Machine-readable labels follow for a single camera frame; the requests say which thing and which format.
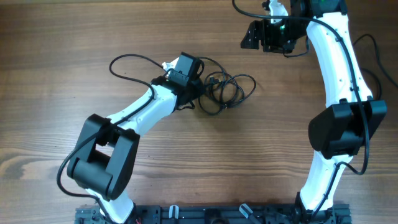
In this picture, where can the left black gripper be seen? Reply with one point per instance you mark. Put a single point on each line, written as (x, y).
(201, 89)

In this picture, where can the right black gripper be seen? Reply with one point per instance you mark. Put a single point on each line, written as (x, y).
(264, 27)

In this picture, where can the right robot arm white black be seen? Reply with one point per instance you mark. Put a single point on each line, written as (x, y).
(351, 116)

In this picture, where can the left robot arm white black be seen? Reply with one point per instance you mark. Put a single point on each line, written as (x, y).
(103, 159)

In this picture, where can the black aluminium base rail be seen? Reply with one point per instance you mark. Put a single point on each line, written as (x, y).
(217, 214)

